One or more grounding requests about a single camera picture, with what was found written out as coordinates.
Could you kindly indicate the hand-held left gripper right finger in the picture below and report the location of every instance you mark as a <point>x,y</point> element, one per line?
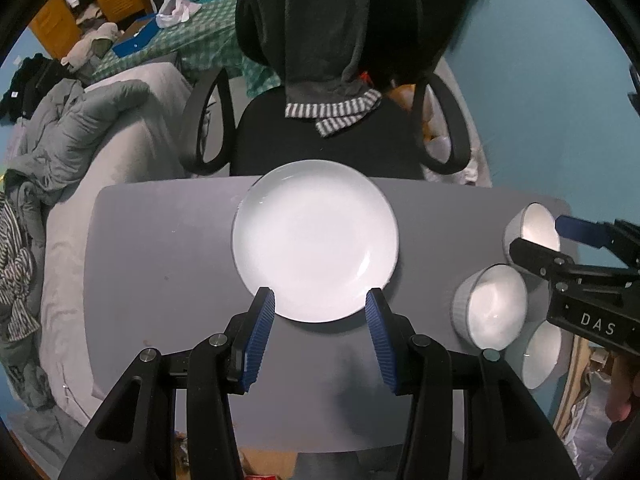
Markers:
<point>382,345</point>

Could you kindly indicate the white bowl black rim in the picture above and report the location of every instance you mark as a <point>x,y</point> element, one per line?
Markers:
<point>542,360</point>
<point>537,227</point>
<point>495,310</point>

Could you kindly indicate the pile of light clothes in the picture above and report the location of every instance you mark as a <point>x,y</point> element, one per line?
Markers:
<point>90,42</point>

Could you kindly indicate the black white striped blanket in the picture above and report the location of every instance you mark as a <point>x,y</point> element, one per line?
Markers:
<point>15,260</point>

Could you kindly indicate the white plastic bag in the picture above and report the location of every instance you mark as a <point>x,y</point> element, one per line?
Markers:
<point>175,10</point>

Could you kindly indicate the orange bag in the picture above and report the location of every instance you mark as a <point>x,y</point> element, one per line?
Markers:
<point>405,95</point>

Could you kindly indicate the green checkered cloth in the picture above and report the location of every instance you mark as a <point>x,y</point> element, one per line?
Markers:
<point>210,35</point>

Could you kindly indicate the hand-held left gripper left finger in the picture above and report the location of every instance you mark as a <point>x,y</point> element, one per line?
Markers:
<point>260,340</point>

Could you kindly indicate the black office chair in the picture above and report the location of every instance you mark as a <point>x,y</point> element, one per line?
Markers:
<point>325,152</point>

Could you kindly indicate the grey hoodie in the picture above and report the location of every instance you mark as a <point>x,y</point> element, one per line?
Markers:
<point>320,20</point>

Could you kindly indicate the blue box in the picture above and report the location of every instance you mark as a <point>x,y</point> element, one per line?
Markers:
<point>132,45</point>

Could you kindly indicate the pile of black clothes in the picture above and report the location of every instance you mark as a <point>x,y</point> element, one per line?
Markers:
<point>30,85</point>

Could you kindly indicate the grey white striped cloth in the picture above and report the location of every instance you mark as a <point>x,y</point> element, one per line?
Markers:
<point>330,110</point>

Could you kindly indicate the white crumpled cloth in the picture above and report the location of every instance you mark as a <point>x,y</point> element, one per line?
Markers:
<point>442,147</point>

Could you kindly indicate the person's right hand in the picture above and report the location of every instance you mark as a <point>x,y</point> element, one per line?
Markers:
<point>620,390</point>

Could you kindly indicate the wooden plank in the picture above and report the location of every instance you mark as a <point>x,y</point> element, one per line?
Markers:
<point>580,360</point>

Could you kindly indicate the white plate black rim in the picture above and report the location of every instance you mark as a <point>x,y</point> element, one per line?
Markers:
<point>315,240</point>

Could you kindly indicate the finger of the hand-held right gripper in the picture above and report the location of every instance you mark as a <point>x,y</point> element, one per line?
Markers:
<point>535,256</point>
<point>580,230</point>

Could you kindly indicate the clear plastic sheet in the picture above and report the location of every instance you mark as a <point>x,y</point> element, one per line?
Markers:
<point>590,410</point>

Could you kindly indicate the brown cardboard box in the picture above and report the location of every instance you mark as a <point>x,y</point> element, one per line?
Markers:
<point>265,466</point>

